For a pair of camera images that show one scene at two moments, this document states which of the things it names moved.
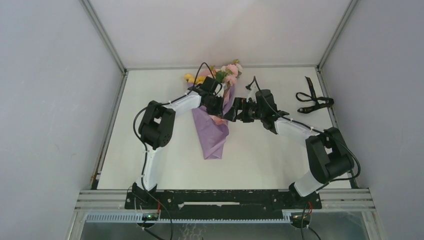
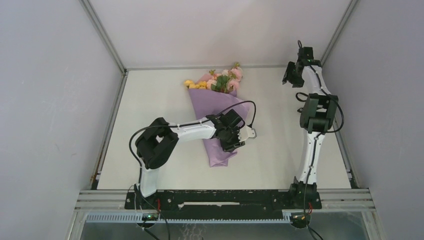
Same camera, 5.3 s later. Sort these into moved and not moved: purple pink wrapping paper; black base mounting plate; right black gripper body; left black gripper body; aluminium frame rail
Moved: purple pink wrapping paper; right black gripper body; left black gripper body
Not moved: aluminium frame rail; black base mounting plate
